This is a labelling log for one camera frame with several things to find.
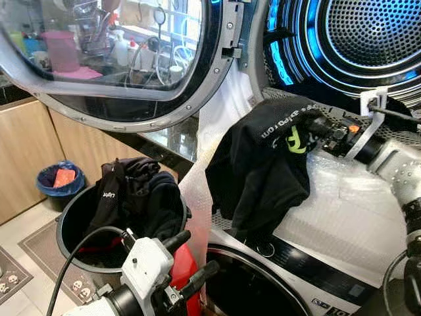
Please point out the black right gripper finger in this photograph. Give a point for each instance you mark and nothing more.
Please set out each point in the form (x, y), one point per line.
(310, 121)

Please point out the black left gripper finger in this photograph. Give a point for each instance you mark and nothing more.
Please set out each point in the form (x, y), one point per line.
(177, 241)
(200, 276)

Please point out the black printed garment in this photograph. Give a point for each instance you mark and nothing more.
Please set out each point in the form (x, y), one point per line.
(260, 164)

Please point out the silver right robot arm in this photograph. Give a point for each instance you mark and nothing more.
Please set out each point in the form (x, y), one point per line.
(398, 164)

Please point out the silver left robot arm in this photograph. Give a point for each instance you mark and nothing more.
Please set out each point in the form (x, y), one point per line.
(92, 308)

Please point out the black clothes pile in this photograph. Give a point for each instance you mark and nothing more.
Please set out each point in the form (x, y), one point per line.
(141, 197)

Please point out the red plastic container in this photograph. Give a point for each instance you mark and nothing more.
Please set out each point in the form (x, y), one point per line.
(184, 276)

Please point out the white bubble wrap sheet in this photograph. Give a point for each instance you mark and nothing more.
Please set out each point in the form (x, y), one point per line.
(355, 210)

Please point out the black round laundry bucket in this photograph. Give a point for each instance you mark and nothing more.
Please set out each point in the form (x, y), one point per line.
(72, 230)

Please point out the dryer with perforated steel drum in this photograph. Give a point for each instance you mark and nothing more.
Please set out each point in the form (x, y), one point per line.
(368, 29)

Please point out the white front load washer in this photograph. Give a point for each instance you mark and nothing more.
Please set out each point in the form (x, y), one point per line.
(309, 276)

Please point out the grey patterned floor mat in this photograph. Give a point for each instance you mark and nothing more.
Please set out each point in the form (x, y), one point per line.
(43, 253)

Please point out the orange wrapper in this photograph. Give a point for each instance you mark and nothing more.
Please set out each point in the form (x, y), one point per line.
(64, 178)

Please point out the blue lined trash bin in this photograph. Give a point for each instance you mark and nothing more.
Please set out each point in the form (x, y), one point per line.
(51, 191)

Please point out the round glass dryer door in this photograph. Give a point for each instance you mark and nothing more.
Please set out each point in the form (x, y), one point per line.
(125, 108)

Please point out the grey skull print mat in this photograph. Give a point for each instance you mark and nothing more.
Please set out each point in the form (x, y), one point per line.
(10, 280)

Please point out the wooden kitchen cabinet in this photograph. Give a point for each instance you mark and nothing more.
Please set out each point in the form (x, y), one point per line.
(26, 151)

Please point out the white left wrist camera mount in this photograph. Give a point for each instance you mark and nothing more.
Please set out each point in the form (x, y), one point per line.
(146, 263)

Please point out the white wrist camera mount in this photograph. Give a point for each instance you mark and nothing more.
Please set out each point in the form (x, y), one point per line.
(146, 263)
(370, 102)

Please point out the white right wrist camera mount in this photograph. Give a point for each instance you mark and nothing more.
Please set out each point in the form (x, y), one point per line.
(370, 102)

